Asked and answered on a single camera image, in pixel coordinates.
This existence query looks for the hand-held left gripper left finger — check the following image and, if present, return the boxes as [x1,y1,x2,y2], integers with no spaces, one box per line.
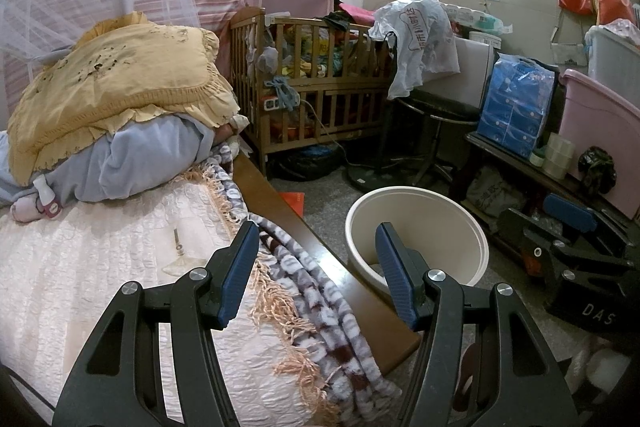
[51,220,261,427]

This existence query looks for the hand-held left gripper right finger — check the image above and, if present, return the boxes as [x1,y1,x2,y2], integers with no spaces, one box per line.
[375,223,583,427]

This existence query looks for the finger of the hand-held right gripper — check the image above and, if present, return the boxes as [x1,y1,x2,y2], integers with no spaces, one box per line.
[542,193,631,258]
[497,207,630,289]

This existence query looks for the white plastic bucket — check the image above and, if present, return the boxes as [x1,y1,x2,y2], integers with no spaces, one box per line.
[345,187,489,303]

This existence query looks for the black crumpled bag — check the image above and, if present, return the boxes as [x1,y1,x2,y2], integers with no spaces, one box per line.
[577,146,617,198]

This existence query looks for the stack of clear cups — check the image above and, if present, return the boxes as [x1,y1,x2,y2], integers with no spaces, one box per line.
[542,132,576,180]

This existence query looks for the grey sack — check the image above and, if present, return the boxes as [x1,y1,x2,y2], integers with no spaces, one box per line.
[465,167,523,220]

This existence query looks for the white fuzzy cloth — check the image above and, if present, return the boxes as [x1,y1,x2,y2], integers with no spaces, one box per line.
[570,337,640,408]

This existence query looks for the brown white fleece blanket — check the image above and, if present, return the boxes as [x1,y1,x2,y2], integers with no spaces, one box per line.
[180,142,403,427]

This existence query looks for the red packet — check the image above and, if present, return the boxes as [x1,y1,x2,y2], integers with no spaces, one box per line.
[277,192,307,218]

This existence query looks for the dark wooden bench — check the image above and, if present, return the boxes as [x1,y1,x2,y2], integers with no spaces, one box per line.
[462,132,631,258]

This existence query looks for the pink plastic tub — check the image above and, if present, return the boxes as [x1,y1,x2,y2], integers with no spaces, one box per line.
[557,68,640,218]

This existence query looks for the black round stand base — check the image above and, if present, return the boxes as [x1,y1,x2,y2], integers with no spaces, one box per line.
[342,157,396,195]

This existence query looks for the blue tissue pack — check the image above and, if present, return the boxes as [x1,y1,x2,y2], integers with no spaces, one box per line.
[475,54,561,160]

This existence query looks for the black plastic bag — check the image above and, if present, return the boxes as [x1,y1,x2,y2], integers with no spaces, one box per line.
[270,147,346,182]

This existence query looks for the pink quilted bedspread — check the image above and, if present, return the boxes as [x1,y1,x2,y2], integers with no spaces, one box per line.
[0,182,341,427]

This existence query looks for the blue-grey blanket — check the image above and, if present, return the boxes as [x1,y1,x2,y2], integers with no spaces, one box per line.
[0,112,221,208]

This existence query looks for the white lidded storage box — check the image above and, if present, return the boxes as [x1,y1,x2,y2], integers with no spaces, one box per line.
[585,24,640,80]

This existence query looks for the blue tied cloth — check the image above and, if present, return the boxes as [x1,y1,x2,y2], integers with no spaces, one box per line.
[262,76,301,112]

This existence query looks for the wooden baby crib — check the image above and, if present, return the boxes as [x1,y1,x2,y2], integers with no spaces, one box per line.
[229,6,401,180]

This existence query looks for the white pill bottle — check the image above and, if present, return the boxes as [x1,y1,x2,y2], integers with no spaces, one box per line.
[32,177,63,218]

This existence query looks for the toilet paper pack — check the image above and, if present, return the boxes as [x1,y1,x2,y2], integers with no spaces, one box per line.
[445,4,513,35]

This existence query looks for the large white plastic bag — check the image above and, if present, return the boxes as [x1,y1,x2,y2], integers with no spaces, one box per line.
[372,0,461,100]

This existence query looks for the pink rolled pouch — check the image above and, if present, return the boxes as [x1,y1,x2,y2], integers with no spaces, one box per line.
[10,196,41,223]

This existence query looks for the yellow frilled pillow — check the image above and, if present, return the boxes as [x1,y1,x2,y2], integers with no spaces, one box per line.
[7,11,242,188]

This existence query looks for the pile of clothes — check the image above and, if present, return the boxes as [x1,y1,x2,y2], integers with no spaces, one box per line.
[272,14,396,80]

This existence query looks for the brown wooden bed frame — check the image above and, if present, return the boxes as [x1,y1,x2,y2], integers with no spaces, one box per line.
[232,154,423,378]

